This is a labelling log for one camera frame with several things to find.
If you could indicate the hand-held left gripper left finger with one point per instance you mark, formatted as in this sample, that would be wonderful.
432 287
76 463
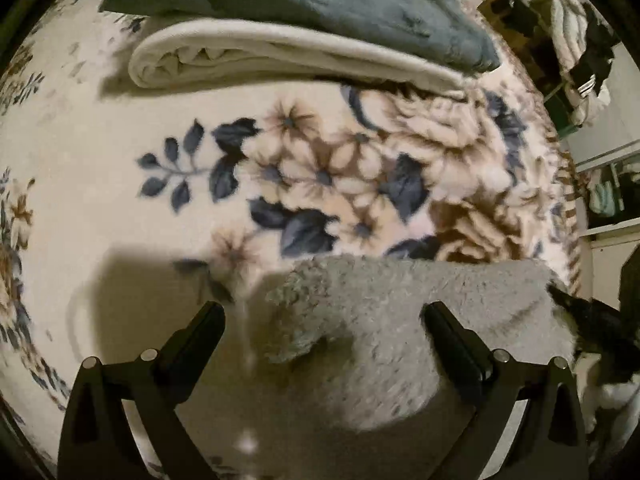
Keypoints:
202 332

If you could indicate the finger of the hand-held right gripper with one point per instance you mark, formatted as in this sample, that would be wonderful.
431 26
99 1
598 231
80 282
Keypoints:
595 320
631 280

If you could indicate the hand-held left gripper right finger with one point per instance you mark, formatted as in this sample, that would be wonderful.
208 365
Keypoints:
450 340

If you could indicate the grey fleece pants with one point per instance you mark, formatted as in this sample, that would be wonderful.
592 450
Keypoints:
400 330

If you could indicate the folded cream pants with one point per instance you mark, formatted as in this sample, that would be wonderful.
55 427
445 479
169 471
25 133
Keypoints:
225 57

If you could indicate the brown checked bed sheet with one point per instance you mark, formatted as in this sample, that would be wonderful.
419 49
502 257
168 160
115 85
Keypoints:
567 200

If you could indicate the white wardrobe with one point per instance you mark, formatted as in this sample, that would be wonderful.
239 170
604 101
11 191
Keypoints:
610 170

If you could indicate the floral blanket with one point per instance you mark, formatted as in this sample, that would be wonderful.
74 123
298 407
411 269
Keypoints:
125 200

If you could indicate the green box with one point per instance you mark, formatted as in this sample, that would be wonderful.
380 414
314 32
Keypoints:
557 115

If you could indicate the black garment with white stripes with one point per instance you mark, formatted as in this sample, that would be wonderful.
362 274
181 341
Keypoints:
600 45

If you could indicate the folded blue jeans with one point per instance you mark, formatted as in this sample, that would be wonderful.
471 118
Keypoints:
320 0

